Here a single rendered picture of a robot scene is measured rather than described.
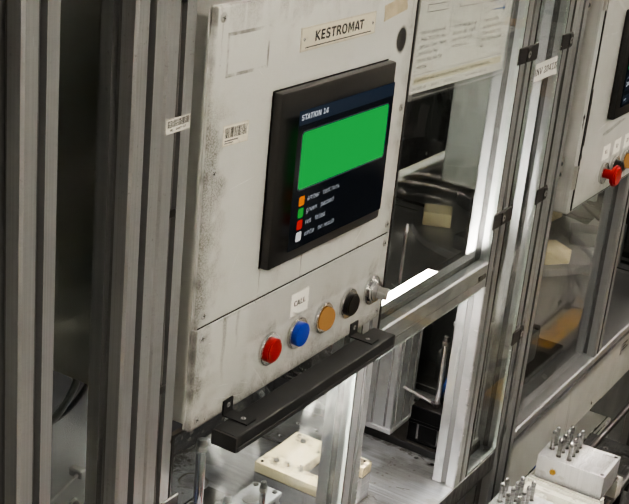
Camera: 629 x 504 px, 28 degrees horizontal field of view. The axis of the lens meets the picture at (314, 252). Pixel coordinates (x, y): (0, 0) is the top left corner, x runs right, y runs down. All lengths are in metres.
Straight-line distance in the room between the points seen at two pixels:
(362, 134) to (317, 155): 0.10
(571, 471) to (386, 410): 0.35
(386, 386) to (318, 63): 1.01
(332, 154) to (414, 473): 0.96
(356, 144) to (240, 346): 0.27
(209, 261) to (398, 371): 1.02
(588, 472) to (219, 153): 1.24
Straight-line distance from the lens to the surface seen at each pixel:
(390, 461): 2.27
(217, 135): 1.25
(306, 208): 1.39
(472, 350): 2.10
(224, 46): 1.23
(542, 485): 2.34
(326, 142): 1.39
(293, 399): 1.46
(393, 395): 2.29
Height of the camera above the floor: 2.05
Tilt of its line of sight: 21 degrees down
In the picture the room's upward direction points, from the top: 6 degrees clockwise
